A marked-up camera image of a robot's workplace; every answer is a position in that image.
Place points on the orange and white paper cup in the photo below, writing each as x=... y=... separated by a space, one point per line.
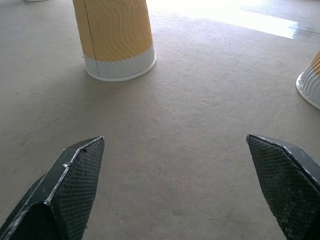
x=311 y=82
x=115 y=40

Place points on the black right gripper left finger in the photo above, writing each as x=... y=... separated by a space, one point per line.
x=62 y=192

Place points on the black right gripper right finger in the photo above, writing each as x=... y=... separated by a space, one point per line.
x=287 y=185

